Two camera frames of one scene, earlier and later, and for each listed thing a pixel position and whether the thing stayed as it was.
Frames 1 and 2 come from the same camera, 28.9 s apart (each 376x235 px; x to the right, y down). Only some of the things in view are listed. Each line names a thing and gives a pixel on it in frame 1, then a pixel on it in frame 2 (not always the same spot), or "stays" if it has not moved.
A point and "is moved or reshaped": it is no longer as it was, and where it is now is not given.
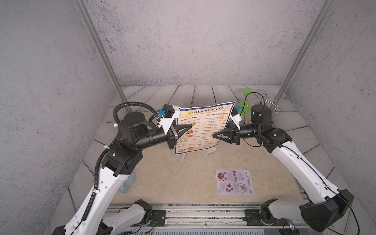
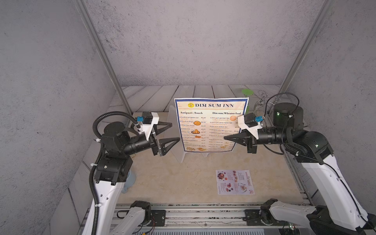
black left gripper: x=171 y=134 -> x=156 y=148
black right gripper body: x=236 y=134 -> x=252 y=148
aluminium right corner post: x=306 y=47 stays
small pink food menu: x=234 y=182 stays
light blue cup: x=129 y=183 stays
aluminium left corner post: x=98 y=43 stays
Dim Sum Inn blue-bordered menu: x=206 y=122 is moved or reshaped
